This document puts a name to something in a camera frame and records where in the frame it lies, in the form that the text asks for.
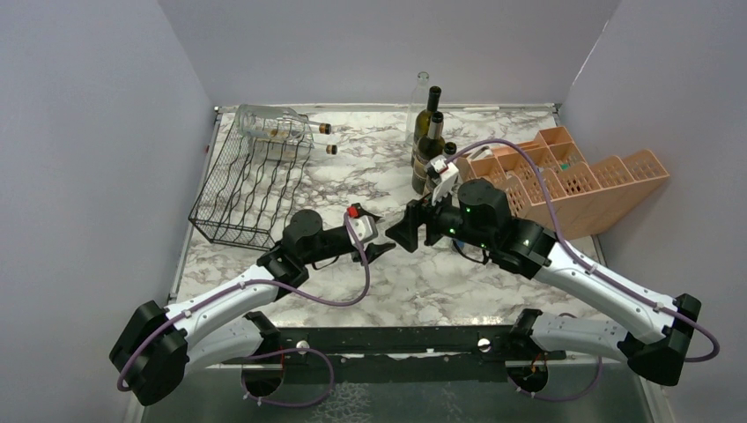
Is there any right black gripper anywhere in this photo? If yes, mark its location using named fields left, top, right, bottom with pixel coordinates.
left=386, top=179, right=493, bottom=252

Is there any dark green wine bottle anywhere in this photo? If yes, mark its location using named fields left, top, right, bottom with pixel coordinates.
left=410, top=85, right=441, bottom=166

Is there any wine bottle silver foil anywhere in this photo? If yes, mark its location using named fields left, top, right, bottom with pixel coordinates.
left=423, top=142, right=457, bottom=195
left=410, top=112, right=447, bottom=197

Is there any clear glass bottle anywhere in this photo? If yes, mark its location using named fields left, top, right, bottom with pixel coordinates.
left=405, top=71, right=430, bottom=146

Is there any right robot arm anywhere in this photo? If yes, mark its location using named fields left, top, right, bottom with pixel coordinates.
left=385, top=179, right=702, bottom=386

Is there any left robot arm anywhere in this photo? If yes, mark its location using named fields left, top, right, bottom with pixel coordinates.
left=109, top=204, right=396, bottom=405

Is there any bottle with brown cap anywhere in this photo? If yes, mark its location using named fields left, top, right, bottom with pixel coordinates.
left=308, top=122, right=333, bottom=135

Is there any pink plastic organizer basket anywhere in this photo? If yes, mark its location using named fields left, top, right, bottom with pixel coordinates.
left=456, top=126, right=669, bottom=240

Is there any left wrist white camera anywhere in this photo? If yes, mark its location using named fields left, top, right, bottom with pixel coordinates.
left=346, top=206, right=379, bottom=240

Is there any wrist white camera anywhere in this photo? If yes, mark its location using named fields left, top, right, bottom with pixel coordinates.
left=346, top=206, right=379, bottom=240
left=425, top=156, right=459, bottom=206

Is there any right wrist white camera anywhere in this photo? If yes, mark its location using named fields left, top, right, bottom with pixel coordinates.
left=425, top=156, right=459, bottom=206

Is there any black wire wine rack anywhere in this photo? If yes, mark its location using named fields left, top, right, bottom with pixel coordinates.
left=189, top=113, right=319, bottom=250

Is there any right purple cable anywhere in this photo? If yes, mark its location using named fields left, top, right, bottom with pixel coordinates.
left=446, top=138, right=721, bottom=364

